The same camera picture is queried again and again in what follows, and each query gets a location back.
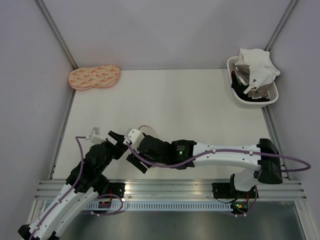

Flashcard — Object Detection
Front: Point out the white bra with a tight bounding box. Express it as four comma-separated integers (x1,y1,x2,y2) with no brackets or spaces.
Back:
235,48,281,94

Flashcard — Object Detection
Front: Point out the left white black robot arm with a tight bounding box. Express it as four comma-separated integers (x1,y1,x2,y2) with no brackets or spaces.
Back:
18,131,128,240

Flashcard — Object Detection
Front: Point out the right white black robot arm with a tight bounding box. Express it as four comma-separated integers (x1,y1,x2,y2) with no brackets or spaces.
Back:
123,134,283,198

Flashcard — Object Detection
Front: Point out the pink carrot print bra case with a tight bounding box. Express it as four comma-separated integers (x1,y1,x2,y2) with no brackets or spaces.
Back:
68,64,121,91

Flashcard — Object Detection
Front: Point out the beige bra in basket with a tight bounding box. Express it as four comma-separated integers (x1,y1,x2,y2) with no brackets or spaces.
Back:
233,64,272,99

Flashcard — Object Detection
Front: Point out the black garment in basket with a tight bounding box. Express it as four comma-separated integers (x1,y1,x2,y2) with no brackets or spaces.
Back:
231,71,270,102

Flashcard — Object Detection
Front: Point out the white garment in basket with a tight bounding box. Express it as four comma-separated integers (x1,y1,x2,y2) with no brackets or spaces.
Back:
235,72,248,86

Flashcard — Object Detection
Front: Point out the white plastic basket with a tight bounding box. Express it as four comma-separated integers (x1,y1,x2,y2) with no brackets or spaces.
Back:
226,56,279,109

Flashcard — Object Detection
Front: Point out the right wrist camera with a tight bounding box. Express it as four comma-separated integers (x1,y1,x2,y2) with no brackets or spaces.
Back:
123,128,145,150

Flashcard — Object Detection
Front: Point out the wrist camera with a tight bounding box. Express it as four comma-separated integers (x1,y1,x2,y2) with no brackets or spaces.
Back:
123,128,145,150
85,127,106,145

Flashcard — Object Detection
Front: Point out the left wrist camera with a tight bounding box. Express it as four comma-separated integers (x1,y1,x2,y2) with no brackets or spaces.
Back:
85,127,106,145

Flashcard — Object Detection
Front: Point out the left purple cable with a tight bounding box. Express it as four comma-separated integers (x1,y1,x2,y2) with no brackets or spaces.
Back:
28,136,125,240

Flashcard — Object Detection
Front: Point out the aluminium mounting rail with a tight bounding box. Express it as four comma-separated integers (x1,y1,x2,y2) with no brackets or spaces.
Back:
34,178,308,201

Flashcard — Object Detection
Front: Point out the white slotted cable duct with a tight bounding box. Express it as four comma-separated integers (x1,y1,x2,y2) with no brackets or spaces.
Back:
83,201,233,212

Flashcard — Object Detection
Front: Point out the left aluminium corner post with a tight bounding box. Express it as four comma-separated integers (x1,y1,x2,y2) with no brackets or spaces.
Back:
34,0,78,70

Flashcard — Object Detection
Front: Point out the aluminium corner post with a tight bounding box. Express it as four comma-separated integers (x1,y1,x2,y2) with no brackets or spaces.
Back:
264,0,300,52
34,0,78,70

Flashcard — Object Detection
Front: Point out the right aluminium corner post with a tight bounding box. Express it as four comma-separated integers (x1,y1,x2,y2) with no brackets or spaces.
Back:
264,0,300,52

